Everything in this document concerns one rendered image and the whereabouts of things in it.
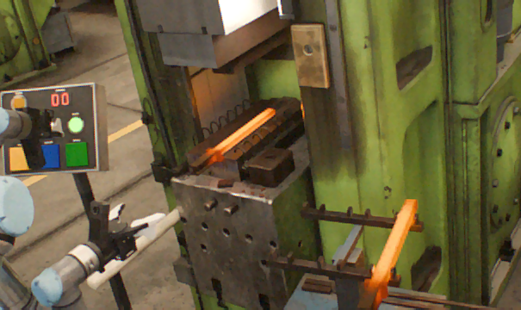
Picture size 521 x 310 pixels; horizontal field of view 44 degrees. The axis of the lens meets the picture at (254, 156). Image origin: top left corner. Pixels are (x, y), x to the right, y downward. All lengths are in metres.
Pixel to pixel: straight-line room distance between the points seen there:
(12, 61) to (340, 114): 5.24
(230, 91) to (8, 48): 4.60
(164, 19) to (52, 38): 5.43
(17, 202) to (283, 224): 0.81
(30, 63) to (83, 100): 4.68
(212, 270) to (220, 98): 0.57
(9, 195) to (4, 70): 5.41
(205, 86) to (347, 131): 0.56
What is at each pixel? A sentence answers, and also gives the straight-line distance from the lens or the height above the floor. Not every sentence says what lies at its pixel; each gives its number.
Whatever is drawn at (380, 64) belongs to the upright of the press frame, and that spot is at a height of 1.25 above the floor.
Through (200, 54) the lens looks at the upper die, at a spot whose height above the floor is 1.31.
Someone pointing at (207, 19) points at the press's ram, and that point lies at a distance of 1.70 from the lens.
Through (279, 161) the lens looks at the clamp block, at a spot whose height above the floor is 0.98.
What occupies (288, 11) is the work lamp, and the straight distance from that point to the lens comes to 1.68.
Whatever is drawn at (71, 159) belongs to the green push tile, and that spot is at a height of 1.00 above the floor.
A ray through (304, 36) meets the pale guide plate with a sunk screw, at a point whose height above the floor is 1.33.
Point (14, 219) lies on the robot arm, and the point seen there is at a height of 1.24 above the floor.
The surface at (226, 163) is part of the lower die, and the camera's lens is 1.88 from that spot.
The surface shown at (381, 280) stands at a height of 0.95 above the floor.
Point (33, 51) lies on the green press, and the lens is 6.73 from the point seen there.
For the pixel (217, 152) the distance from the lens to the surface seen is 1.86.
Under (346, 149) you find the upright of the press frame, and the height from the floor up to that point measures 1.00.
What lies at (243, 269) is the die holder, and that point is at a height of 0.64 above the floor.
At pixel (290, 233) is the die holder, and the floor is 0.76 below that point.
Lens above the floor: 1.82
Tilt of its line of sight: 27 degrees down
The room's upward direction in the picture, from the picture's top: 11 degrees counter-clockwise
